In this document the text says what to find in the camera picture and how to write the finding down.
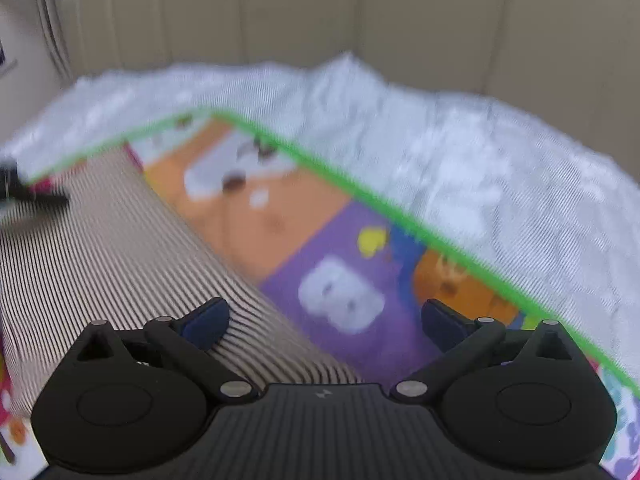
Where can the colourful printed play mat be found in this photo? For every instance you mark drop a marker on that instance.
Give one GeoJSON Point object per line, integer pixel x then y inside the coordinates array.
{"type": "Point", "coordinates": [320, 255]}

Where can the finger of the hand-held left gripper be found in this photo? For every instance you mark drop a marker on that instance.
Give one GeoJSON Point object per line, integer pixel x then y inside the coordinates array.
{"type": "Point", "coordinates": [31, 195]}

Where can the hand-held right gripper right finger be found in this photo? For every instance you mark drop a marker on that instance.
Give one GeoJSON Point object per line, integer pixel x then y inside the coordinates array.
{"type": "Point", "coordinates": [442, 324]}

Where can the beige padded headboard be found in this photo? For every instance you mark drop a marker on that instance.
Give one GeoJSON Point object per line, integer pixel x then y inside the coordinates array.
{"type": "Point", "coordinates": [350, 15]}

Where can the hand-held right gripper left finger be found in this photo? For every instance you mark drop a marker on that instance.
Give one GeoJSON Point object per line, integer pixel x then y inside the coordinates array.
{"type": "Point", "coordinates": [209, 321]}

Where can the striped beige garment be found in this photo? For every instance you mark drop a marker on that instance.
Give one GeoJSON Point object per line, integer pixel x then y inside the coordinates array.
{"type": "Point", "coordinates": [120, 265]}

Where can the white textured bedspread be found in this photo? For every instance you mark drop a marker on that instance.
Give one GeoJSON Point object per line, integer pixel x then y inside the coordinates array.
{"type": "Point", "coordinates": [450, 160]}

